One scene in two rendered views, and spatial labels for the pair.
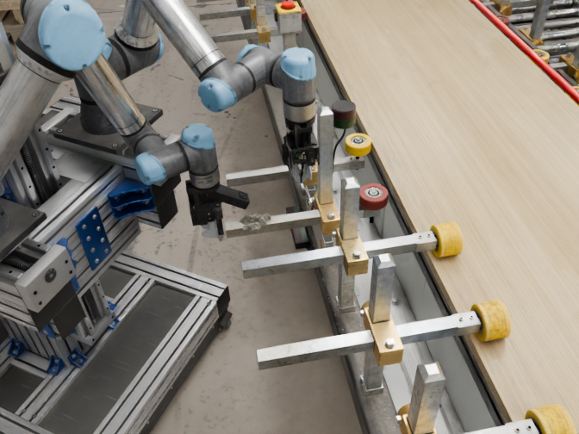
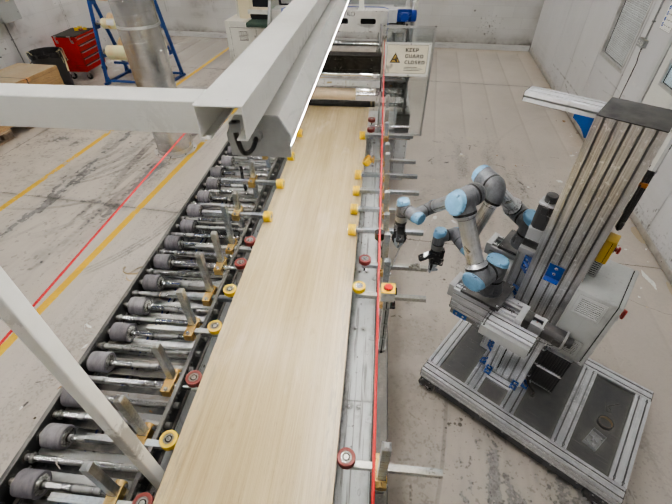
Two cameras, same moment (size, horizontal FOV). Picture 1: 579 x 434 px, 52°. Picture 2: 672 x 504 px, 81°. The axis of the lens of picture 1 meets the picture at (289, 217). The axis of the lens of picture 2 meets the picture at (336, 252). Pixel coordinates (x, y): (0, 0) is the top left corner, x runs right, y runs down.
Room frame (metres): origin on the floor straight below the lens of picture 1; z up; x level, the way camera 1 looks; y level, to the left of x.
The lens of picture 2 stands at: (3.13, 0.05, 2.66)
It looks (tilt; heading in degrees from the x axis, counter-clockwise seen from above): 42 degrees down; 194
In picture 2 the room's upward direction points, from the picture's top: 1 degrees counter-clockwise
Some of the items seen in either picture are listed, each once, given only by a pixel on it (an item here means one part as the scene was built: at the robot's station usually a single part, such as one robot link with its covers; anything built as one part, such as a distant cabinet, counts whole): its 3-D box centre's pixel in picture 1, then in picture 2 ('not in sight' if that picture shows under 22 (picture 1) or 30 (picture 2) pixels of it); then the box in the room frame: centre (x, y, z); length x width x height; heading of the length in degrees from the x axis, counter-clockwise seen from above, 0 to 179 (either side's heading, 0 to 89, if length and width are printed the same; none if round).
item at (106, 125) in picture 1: (104, 105); (490, 281); (1.46, 0.51, 1.09); 0.15 x 0.15 x 0.10
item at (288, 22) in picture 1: (288, 18); (387, 292); (1.77, -0.03, 1.18); 0.07 x 0.07 x 0.08; 8
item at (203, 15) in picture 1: (245, 11); not in sight; (2.70, 0.16, 0.82); 0.43 x 0.03 x 0.04; 98
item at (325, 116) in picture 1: (325, 183); (384, 261); (1.26, -0.10, 0.93); 0.03 x 0.03 x 0.48; 8
